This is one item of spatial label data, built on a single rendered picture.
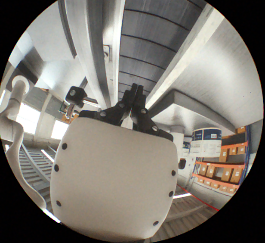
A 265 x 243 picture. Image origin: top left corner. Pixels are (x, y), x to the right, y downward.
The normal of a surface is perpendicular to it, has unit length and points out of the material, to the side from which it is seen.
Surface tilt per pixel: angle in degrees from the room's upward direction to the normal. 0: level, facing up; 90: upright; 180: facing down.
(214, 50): 0
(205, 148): 90
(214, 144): 90
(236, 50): 0
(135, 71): 0
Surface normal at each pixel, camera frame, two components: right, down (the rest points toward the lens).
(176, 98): 0.15, -0.31
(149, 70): -0.24, 0.91
